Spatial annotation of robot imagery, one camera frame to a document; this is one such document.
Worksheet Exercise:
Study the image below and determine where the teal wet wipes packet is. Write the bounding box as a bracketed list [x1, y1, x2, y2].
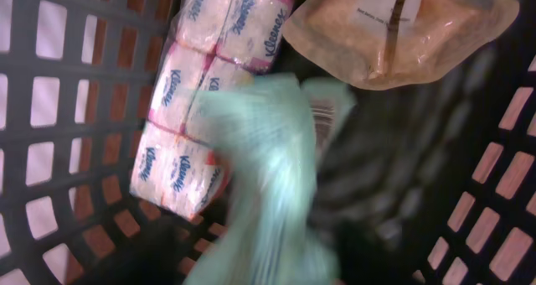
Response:
[186, 73, 356, 285]

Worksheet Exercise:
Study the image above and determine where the Kleenex tissue multipack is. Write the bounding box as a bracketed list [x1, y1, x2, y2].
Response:
[130, 0, 294, 220]

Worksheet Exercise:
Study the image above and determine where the grey plastic shopping basket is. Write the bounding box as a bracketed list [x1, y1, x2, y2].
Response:
[1, 0, 535, 284]

